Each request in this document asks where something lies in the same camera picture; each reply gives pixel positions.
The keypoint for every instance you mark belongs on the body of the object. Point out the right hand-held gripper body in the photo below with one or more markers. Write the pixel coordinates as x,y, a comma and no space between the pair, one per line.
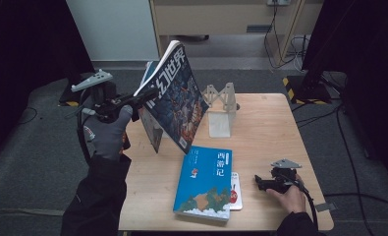
281,177

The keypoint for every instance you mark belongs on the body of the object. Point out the dark curtain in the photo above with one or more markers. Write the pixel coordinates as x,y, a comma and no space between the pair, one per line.
371,65
24,65

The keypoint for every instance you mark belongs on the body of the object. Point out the blue book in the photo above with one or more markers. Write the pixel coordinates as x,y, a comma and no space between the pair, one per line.
204,183

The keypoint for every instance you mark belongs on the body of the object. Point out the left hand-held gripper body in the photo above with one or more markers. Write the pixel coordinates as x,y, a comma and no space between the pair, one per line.
103,98

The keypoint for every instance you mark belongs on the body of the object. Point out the white cabinet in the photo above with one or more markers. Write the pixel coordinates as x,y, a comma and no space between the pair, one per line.
116,29

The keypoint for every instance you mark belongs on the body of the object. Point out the person's right hand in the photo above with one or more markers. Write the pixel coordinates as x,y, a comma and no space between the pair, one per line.
293,200

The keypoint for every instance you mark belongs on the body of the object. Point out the person's left hand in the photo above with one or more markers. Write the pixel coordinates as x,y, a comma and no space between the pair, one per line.
108,137

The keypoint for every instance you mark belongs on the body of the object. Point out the dark illustrated magazine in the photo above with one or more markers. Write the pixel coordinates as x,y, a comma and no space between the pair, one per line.
177,98

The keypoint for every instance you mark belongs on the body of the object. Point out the yellow-black striped stand base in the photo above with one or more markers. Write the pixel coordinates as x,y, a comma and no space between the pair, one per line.
307,90
68,98

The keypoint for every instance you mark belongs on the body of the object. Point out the wall power socket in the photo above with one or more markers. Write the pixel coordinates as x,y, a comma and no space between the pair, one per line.
279,2

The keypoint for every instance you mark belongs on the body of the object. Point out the white metal bookend rack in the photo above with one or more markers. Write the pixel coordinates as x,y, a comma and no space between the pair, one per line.
219,124

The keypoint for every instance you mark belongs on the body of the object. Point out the grey tape piece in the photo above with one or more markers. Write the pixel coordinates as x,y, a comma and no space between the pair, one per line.
325,207

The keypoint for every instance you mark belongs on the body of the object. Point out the light wooden desk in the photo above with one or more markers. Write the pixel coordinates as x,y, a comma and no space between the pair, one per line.
214,16

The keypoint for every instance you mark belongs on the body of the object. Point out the white book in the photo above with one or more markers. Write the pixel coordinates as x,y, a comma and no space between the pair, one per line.
236,196

